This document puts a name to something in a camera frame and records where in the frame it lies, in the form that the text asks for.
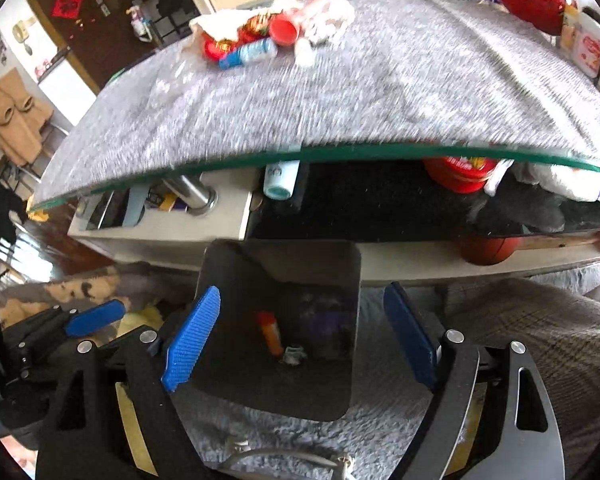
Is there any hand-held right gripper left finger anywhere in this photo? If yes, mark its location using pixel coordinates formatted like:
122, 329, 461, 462
35, 286, 222, 480

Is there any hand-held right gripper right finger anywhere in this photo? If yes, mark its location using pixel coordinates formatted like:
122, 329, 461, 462
383, 281, 567, 480

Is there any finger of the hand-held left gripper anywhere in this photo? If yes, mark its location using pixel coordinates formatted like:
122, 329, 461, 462
45, 299, 127, 341

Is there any orange tube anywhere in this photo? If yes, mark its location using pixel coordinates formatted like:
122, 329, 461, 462
256, 311, 285, 357

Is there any dark grey trash bin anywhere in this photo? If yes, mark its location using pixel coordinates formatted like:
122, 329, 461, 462
190, 239, 362, 422

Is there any red snack packet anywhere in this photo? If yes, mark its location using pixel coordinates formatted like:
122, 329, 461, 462
202, 35, 241, 63

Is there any blue white bottle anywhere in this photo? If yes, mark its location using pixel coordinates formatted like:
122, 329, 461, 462
219, 39, 278, 71

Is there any small white bottle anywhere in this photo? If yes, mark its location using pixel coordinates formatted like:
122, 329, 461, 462
294, 37, 315, 68

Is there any red gold packet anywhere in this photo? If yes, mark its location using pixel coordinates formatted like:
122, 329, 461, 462
237, 15, 272, 43

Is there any red plastic cup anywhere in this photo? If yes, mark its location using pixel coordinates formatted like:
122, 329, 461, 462
269, 14, 300, 47

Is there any grey plaid cloth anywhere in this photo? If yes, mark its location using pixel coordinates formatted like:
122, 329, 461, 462
445, 280, 600, 480

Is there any basketball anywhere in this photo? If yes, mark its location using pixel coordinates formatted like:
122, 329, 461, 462
460, 234, 523, 267

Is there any white coffee table base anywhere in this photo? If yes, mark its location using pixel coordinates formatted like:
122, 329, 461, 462
67, 160, 600, 288

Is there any chrome table leg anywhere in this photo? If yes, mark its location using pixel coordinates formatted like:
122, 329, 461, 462
162, 172, 220, 216

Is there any dark grey cloth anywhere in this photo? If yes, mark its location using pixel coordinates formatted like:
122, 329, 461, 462
470, 192, 566, 233

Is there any red round tin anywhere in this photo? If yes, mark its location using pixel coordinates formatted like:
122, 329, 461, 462
422, 156, 503, 195

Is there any white teal bottle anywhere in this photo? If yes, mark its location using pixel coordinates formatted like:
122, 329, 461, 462
263, 160, 301, 201

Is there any brown hanging coat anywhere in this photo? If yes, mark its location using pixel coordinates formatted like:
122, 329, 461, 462
0, 70, 56, 166

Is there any white cloth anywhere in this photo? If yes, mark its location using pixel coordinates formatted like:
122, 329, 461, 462
485, 159, 600, 203

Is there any white cabinet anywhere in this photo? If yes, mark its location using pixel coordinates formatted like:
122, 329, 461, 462
37, 50, 98, 126

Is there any grey felt table mat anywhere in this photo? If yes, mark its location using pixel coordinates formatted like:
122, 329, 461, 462
30, 0, 600, 211

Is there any dark brown door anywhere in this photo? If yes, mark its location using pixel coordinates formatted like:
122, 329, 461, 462
20, 0, 201, 96

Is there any white spray bottle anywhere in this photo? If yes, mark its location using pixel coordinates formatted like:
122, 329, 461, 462
127, 5, 153, 38

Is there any red door decoration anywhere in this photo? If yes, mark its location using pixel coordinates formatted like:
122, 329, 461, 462
51, 0, 85, 20

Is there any narrow printed box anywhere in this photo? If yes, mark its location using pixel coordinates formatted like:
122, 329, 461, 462
560, 5, 581, 53

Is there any white cable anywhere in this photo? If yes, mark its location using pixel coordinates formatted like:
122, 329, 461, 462
225, 440, 356, 476

